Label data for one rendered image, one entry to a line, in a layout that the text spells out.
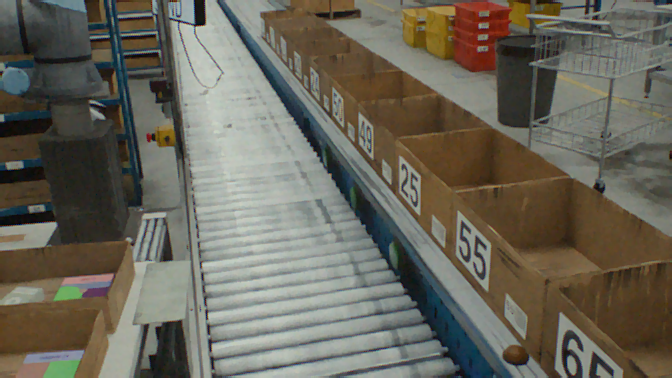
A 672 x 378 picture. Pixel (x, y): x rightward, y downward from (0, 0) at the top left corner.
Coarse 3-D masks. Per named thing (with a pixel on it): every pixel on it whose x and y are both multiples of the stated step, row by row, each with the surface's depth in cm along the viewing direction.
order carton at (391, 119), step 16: (416, 96) 220; (432, 96) 221; (368, 112) 217; (384, 112) 219; (400, 112) 220; (416, 112) 222; (432, 112) 223; (448, 112) 216; (464, 112) 204; (384, 128) 189; (400, 128) 223; (416, 128) 224; (432, 128) 225; (448, 128) 218; (464, 128) 205; (384, 144) 191; (368, 160) 211; (384, 160) 193
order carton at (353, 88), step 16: (336, 80) 252; (352, 80) 254; (368, 80) 255; (384, 80) 257; (400, 80) 258; (416, 80) 243; (352, 96) 256; (368, 96) 258; (384, 96) 259; (400, 96) 260; (352, 112) 223; (352, 144) 229
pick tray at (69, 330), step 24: (48, 312) 144; (72, 312) 145; (96, 312) 145; (0, 336) 145; (24, 336) 146; (48, 336) 147; (72, 336) 147; (96, 336) 139; (0, 360) 144; (96, 360) 138
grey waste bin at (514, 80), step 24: (504, 48) 503; (528, 48) 492; (504, 72) 511; (528, 72) 500; (552, 72) 504; (504, 96) 519; (528, 96) 508; (552, 96) 519; (504, 120) 528; (528, 120) 517
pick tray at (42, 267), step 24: (0, 264) 174; (24, 264) 175; (48, 264) 175; (72, 264) 176; (96, 264) 176; (120, 264) 163; (0, 288) 173; (48, 288) 172; (120, 288) 160; (0, 312) 148; (24, 312) 149; (120, 312) 159
